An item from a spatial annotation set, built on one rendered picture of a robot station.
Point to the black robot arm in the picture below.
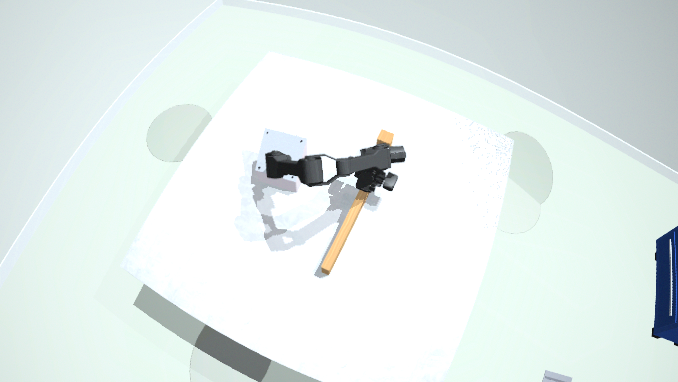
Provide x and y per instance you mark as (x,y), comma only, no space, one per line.
(309,169)

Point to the light wooden board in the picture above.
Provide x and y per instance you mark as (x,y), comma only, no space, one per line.
(344,232)

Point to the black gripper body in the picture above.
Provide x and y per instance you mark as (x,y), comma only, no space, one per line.
(389,180)

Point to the wooden post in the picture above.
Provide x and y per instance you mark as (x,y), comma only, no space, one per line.
(385,137)

